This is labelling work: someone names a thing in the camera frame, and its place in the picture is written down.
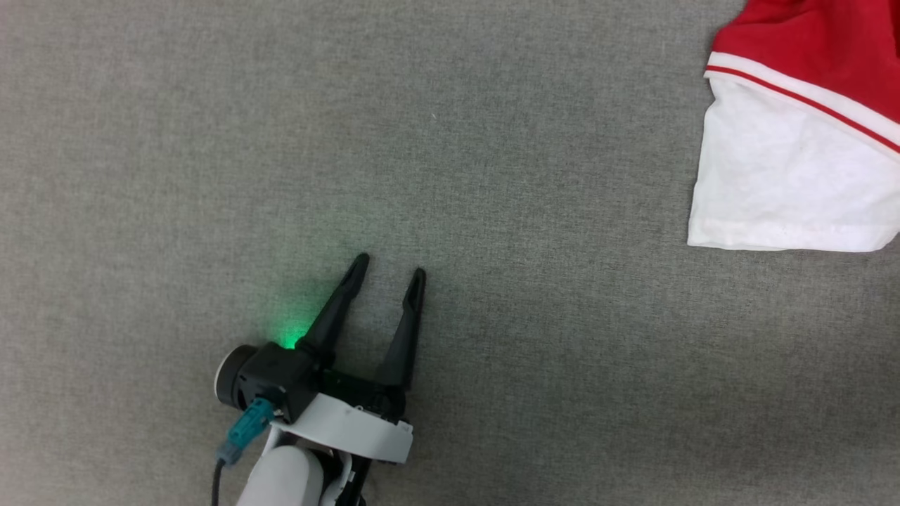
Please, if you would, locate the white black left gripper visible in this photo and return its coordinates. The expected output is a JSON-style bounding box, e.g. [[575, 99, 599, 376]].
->
[[271, 253, 427, 465]]

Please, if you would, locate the red and white shirt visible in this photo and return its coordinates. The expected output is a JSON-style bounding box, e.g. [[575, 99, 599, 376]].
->
[[687, 0, 900, 253]]

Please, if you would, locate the teal plug black cable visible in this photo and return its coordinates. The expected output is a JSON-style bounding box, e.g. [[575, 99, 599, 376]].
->
[[212, 397, 276, 506]]

